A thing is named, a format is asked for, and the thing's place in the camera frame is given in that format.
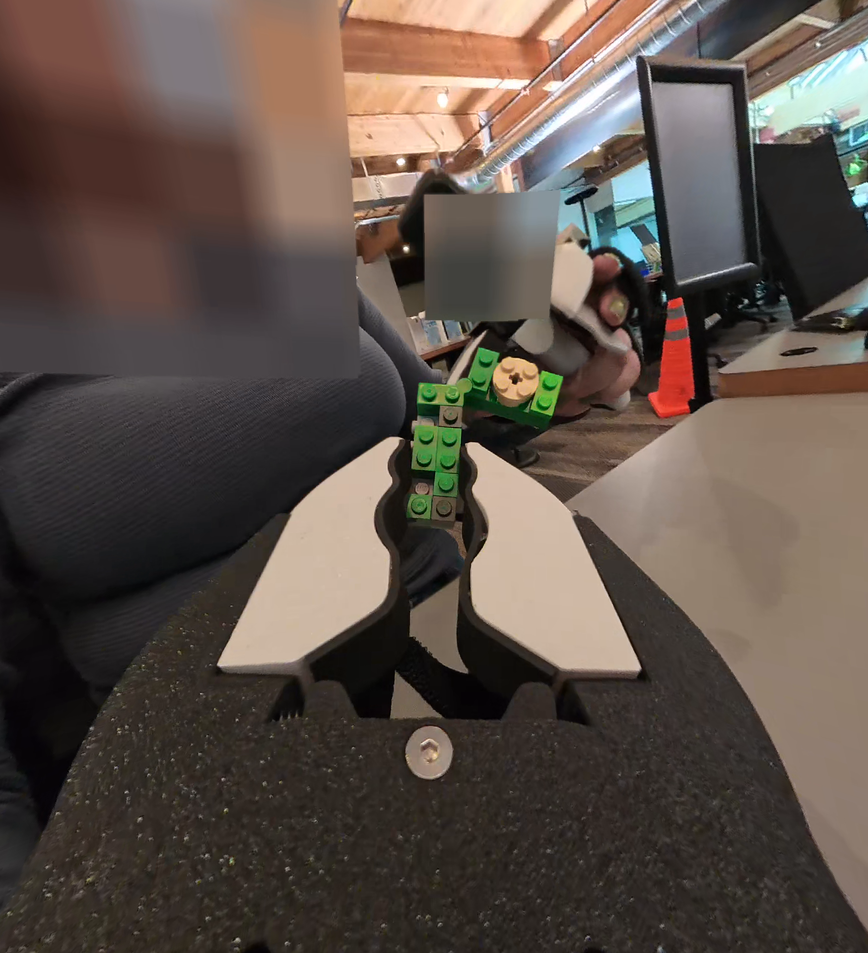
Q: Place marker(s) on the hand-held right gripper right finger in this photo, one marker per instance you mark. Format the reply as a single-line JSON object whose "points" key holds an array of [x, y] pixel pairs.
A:
{"points": [[545, 588]]}

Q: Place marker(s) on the orange traffic cone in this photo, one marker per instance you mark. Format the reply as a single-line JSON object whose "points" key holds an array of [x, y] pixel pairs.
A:
{"points": [[673, 357]]}

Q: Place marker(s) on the green plate with tan round brick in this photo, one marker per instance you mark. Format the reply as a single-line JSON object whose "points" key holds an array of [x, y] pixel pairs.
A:
{"points": [[545, 402]]}

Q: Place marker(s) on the person's left hand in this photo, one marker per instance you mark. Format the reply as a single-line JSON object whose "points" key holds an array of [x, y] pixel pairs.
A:
{"points": [[612, 376]]}

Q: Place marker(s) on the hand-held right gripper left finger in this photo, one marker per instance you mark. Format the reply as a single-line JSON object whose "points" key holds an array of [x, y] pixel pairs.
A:
{"points": [[314, 573]]}

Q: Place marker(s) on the green and grey brick assembly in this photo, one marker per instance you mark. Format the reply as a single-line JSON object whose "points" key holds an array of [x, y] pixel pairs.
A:
{"points": [[434, 447]]}

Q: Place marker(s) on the silver ceiling duct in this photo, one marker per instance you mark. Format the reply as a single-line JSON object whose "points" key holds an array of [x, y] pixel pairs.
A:
{"points": [[553, 126]]}

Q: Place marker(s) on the person's grey knit sweater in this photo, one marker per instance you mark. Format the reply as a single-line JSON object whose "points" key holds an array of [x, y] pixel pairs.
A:
{"points": [[143, 484]]}

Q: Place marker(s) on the black office chair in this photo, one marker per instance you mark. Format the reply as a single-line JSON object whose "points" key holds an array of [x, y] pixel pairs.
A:
{"points": [[813, 223]]}

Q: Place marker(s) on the wood-edged side desk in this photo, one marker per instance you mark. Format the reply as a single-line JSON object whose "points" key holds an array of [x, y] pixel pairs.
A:
{"points": [[776, 366]]}

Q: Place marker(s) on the black framed monitor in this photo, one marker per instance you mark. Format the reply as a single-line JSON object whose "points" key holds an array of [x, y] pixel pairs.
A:
{"points": [[702, 171]]}

